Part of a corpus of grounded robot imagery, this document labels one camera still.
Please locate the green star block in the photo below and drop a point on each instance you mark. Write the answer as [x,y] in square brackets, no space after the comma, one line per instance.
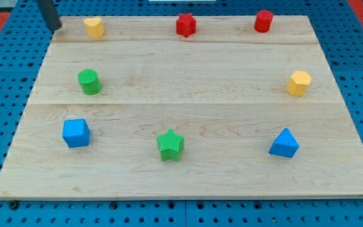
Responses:
[170,145]

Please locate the red star block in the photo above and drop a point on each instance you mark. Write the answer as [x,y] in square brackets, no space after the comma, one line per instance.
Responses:
[186,24]

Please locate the yellow heart block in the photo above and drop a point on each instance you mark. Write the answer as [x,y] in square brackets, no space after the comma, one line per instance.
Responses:
[94,27]

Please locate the light wooden board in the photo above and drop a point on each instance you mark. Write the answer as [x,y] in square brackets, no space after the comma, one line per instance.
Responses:
[223,89]

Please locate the green cylinder block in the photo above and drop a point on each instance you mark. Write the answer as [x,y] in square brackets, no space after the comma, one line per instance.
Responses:
[89,82]

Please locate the blue cube block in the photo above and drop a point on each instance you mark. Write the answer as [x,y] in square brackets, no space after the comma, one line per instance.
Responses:
[76,133]

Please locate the blue triangle block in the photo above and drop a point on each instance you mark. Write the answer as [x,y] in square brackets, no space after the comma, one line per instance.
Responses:
[284,144]

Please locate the yellow hexagon block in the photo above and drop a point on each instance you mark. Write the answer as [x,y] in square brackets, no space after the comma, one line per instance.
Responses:
[298,83]

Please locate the red cylinder block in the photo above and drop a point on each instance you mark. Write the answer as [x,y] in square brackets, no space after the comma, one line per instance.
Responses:
[263,21]

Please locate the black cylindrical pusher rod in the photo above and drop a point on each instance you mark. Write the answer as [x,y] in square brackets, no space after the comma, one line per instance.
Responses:
[49,13]

